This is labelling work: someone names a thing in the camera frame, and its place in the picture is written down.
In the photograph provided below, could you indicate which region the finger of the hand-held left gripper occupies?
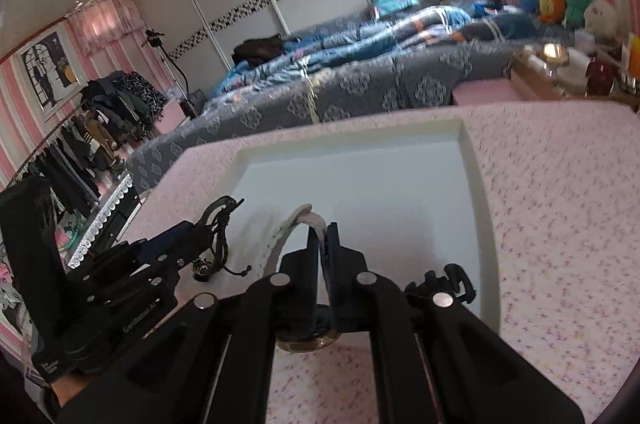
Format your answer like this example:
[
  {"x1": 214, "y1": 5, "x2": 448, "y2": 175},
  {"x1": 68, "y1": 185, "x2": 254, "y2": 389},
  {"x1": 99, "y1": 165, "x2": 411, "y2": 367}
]
[
  {"x1": 112, "y1": 218, "x2": 223, "y2": 265},
  {"x1": 82, "y1": 249, "x2": 183, "y2": 305}
]

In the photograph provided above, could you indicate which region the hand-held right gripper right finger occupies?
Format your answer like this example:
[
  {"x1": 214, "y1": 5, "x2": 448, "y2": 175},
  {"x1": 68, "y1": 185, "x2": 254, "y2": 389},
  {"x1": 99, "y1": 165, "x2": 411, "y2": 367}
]
[{"x1": 325, "y1": 221, "x2": 586, "y2": 424}]

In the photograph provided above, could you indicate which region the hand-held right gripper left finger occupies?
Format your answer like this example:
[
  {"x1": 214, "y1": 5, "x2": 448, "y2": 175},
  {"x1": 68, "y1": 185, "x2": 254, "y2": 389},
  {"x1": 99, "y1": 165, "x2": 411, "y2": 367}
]
[{"x1": 55, "y1": 229, "x2": 322, "y2": 424}]

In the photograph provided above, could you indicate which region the cream scrunchie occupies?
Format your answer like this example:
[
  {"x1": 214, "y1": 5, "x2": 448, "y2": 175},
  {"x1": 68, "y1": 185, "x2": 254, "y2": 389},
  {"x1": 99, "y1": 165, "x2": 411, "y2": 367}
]
[{"x1": 255, "y1": 203, "x2": 331, "y2": 285}]

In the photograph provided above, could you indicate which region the black cord bracelet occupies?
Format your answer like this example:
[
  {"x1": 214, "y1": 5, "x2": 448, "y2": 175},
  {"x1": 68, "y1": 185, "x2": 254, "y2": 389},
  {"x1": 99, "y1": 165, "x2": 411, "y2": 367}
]
[{"x1": 192, "y1": 197, "x2": 253, "y2": 280}]

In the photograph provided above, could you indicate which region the white tray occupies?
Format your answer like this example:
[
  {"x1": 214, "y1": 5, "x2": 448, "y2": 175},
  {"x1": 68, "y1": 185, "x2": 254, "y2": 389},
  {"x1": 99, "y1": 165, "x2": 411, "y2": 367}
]
[{"x1": 220, "y1": 117, "x2": 503, "y2": 335}]

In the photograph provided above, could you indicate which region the black cabinet with lace cover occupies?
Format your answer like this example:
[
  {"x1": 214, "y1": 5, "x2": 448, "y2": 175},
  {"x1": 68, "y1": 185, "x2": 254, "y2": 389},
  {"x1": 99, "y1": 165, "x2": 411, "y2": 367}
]
[{"x1": 65, "y1": 171, "x2": 146, "y2": 272}]

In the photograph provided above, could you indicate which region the gold rimmed round object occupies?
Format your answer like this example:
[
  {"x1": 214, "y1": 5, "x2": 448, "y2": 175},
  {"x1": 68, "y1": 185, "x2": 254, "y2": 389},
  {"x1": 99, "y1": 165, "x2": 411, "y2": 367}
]
[{"x1": 277, "y1": 329, "x2": 342, "y2": 353}]

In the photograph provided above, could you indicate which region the black hair claw clip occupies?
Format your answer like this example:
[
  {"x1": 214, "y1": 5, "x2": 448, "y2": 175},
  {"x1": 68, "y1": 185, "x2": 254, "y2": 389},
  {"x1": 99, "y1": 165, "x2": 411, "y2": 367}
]
[{"x1": 404, "y1": 263, "x2": 476, "y2": 305}]

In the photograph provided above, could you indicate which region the rack of hanging clothes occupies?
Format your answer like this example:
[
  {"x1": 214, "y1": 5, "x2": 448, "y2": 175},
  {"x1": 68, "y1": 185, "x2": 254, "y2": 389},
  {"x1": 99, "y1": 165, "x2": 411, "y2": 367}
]
[{"x1": 10, "y1": 72, "x2": 168, "y2": 215}]

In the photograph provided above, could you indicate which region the bed with grey patterned cover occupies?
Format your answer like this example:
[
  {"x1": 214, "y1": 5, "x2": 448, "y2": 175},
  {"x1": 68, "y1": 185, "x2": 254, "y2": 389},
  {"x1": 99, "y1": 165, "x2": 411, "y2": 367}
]
[{"x1": 125, "y1": 2, "x2": 576, "y2": 190}]

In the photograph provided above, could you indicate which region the black garment steamer stand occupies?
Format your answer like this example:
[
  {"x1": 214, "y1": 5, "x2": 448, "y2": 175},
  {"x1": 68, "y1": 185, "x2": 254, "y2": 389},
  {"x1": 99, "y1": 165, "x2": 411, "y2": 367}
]
[{"x1": 140, "y1": 28, "x2": 201, "y2": 117}]

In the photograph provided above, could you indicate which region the black clothing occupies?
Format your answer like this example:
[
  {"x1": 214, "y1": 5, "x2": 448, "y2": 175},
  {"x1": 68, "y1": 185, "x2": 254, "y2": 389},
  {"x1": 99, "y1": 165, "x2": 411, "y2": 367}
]
[{"x1": 232, "y1": 33, "x2": 285, "y2": 66}]

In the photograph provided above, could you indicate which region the pink floral tablecloth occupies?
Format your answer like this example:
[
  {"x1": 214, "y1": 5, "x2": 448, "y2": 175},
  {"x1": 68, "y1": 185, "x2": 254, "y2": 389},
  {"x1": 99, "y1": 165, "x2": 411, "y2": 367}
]
[{"x1": 120, "y1": 99, "x2": 640, "y2": 424}]

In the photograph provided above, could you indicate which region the pink short curtain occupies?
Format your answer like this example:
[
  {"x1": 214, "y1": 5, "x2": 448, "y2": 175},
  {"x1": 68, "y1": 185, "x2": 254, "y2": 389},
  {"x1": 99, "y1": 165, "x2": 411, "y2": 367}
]
[{"x1": 67, "y1": 0, "x2": 146, "y2": 55}]

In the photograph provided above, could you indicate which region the blue patterned quilt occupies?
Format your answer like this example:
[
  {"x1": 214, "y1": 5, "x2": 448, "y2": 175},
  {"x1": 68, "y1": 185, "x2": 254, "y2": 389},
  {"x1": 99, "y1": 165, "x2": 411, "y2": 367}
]
[{"x1": 210, "y1": 0, "x2": 551, "y2": 95}]

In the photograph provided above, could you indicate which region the wooden box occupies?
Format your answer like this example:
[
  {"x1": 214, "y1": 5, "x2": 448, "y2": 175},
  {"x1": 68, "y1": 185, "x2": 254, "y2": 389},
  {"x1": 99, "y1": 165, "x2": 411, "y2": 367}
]
[{"x1": 510, "y1": 44, "x2": 640, "y2": 110}]

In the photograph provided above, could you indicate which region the gold round compact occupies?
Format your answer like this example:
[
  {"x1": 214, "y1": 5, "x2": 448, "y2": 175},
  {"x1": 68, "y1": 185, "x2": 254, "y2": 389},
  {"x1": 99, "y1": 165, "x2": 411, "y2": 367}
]
[{"x1": 542, "y1": 43, "x2": 570, "y2": 66}]

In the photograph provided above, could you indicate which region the red round jar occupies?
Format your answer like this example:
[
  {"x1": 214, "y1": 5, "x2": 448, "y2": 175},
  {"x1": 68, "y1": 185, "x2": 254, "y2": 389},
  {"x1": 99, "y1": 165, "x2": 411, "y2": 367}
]
[{"x1": 585, "y1": 59, "x2": 616, "y2": 95}]

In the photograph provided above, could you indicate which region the orange plush toy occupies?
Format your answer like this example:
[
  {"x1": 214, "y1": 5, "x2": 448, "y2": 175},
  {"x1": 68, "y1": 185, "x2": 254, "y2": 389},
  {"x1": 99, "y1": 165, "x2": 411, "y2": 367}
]
[{"x1": 537, "y1": 0, "x2": 566, "y2": 24}]

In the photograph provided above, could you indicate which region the green plush toy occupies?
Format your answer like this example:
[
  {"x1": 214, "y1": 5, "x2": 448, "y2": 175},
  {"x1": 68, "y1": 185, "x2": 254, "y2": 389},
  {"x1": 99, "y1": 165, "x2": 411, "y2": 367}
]
[{"x1": 562, "y1": 0, "x2": 596, "y2": 30}]

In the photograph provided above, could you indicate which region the white plush toy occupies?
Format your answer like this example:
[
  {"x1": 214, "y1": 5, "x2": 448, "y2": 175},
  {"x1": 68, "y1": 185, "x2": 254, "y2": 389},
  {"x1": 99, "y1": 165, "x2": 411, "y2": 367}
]
[{"x1": 584, "y1": 0, "x2": 616, "y2": 42}]

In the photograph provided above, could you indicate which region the orange bottle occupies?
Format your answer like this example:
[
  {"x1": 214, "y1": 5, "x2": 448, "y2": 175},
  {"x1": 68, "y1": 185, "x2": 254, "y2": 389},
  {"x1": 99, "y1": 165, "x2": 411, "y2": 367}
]
[{"x1": 625, "y1": 33, "x2": 640, "y2": 75}]

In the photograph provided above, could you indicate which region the wall poster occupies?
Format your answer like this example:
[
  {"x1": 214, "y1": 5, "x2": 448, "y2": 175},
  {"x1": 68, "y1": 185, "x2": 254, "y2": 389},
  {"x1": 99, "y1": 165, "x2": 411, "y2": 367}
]
[{"x1": 15, "y1": 27, "x2": 83, "y2": 122}]

